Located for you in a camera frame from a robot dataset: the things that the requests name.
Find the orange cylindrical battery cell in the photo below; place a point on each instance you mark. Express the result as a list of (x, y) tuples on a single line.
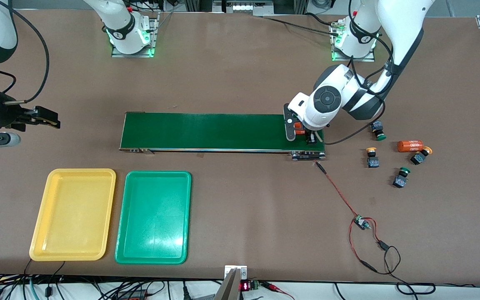
[(299, 132), (410, 146)]

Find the small speed controller board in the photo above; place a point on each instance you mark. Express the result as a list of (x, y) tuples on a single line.
[(361, 222)]

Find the green conveyor belt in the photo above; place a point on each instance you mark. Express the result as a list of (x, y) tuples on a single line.
[(223, 131)]

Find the green plastic tray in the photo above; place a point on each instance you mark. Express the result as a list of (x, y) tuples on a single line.
[(152, 216)]

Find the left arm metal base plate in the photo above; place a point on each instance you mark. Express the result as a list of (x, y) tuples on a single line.
[(352, 59)]

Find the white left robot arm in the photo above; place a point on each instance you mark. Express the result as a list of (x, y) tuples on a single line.
[(327, 100)]

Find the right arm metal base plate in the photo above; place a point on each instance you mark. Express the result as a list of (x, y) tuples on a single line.
[(154, 33)]

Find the aluminium frame structure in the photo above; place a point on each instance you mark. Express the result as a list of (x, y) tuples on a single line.
[(300, 6)]

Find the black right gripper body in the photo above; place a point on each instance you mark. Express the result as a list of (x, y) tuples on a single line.
[(4, 113)]

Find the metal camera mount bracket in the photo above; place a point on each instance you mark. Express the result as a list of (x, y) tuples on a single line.
[(231, 287)]

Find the white LED light bar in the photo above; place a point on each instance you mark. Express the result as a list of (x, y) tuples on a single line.
[(252, 7)]

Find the red clip lead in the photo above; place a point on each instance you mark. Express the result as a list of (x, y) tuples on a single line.
[(275, 286)]

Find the green mushroom push button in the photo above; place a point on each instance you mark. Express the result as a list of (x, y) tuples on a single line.
[(376, 127), (399, 181)]

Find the yellow plastic tray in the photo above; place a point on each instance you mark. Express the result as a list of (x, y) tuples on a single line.
[(73, 216)]

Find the red LED display module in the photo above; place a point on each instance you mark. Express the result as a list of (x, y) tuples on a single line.
[(245, 286)]

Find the yellow mushroom push button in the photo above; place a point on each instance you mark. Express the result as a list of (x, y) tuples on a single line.
[(418, 158), (373, 161)]

